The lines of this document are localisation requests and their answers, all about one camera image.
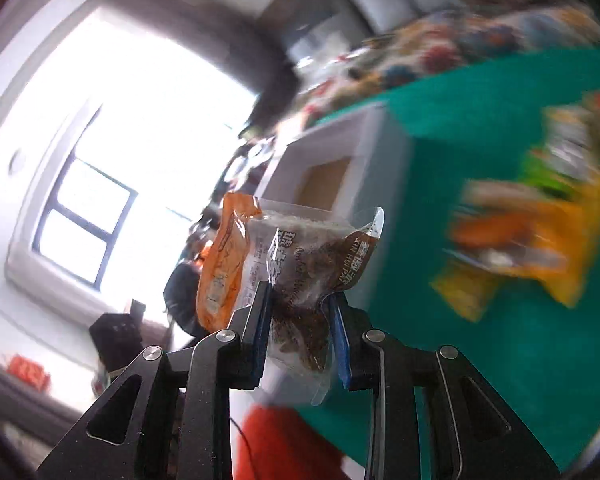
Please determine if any beige cracker packet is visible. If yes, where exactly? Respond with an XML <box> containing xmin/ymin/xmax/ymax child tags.
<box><xmin>460</xmin><ymin>180</ymin><xmax>542</xmax><ymax>208</ymax></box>

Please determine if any green velvet cloth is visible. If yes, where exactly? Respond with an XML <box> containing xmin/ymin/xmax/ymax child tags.
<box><xmin>294</xmin><ymin>48</ymin><xmax>600</xmax><ymax>470</ymax></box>

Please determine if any floral bedsheet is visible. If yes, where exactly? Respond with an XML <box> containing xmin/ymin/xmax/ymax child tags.
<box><xmin>300</xmin><ymin>4</ymin><xmax>600</xmax><ymax>129</ymax></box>

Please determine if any clear brown nut snack bag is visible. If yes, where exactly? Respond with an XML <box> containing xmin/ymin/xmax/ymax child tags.
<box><xmin>194</xmin><ymin>192</ymin><xmax>386</xmax><ymax>406</ymax></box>

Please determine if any silver foil snack bag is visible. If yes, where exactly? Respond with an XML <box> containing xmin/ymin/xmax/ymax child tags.
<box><xmin>543</xmin><ymin>105</ymin><xmax>600</xmax><ymax>188</ymax></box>

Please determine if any green snack packet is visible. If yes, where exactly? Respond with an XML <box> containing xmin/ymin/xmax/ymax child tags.
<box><xmin>520</xmin><ymin>148</ymin><xmax>577</xmax><ymax>202</ymax></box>

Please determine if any orange snack bag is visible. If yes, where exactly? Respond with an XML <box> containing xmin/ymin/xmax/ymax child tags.
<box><xmin>445</xmin><ymin>200</ymin><xmax>584</xmax><ymax>281</ymax></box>

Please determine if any yellow snack bag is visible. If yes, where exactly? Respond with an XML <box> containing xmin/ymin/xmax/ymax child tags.
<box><xmin>431</xmin><ymin>175</ymin><xmax>600</xmax><ymax>322</ymax></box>

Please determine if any white storage box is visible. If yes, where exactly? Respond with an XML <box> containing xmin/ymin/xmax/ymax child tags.
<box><xmin>253</xmin><ymin>102</ymin><xmax>412</xmax><ymax>221</ymax></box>

